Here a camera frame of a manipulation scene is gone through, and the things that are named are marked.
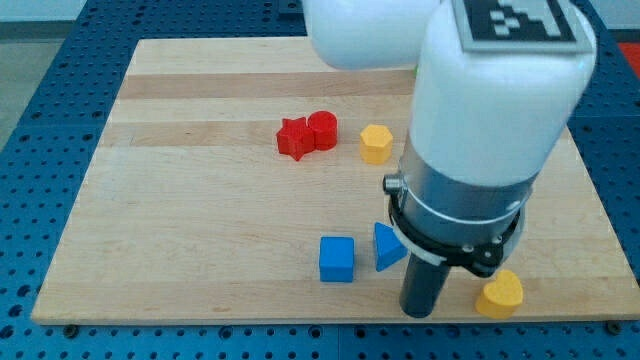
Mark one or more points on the yellow hexagon block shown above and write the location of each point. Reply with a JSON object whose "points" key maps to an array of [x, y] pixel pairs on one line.
{"points": [[376, 143]]}

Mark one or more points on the red star block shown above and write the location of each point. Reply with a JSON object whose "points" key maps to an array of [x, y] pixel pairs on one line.
{"points": [[295, 138]]}

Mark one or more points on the yellow heart block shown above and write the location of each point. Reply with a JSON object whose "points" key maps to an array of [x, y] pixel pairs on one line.
{"points": [[500, 298]]}

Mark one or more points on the wooden board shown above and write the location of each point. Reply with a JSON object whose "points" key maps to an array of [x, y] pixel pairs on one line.
{"points": [[188, 213]]}

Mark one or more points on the blue cube block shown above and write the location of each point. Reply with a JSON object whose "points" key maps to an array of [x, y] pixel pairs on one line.
{"points": [[337, 259]]}

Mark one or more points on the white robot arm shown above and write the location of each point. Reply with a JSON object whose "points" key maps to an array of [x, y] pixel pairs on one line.
{"points": [[496, 83]]}

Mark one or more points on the black white fiducial marker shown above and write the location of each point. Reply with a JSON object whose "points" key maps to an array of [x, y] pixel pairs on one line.
{"points": [[520, 26]]}

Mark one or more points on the red cylinder block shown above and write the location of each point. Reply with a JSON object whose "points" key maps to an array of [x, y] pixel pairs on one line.
{"points": [[324, 126]]}

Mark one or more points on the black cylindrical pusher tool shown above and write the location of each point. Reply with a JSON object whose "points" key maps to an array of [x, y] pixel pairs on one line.
{"points": [[422, 285]]}

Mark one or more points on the blue triangle block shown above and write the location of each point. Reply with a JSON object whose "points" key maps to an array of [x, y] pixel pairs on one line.
{"points": [[388, 249]]}

